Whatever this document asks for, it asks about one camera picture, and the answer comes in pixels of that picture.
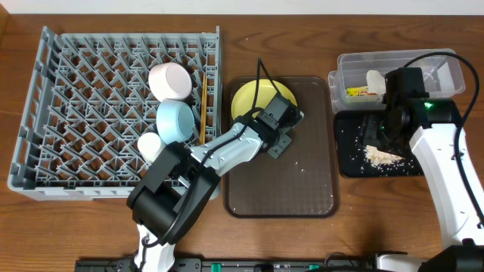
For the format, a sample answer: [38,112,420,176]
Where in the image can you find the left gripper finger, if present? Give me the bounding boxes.
[267,134,292,159]
[290,111,304,129]

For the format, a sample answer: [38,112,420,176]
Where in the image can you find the pile of rice scraps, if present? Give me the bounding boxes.
[340,130,417,175]

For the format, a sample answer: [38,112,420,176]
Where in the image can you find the yellow green snack wrapper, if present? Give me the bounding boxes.
[346,86,368,97]

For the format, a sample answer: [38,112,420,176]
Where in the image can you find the white tissue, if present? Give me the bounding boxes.
[366,70,386,95]

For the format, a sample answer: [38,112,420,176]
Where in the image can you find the light blue bowl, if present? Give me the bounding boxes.
[156,99,194,145]

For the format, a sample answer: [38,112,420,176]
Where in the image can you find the white bowl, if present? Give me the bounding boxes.
[148,63,192,101]

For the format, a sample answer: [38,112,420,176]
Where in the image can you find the light green cup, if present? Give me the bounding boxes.
[137,132,166,164]

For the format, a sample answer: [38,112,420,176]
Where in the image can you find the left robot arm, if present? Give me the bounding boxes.
[127,108,304,271]

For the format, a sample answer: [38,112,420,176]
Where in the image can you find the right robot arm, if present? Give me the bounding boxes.
[359,98,483,271]

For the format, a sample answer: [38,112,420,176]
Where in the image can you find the black waste tray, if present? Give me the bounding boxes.
[334,110,423,178]

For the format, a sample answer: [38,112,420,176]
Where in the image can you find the grey plastic dishwasher rack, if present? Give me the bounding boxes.
[7,28,222,201]

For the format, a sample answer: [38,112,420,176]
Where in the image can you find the dark brown serving tray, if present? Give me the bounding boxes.
[223,76,340,218]

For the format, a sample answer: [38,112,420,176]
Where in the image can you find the clear plastic bin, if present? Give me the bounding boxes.
[328,49,466,113]

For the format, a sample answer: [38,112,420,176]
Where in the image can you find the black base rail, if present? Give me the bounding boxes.
[74,255,376,272]

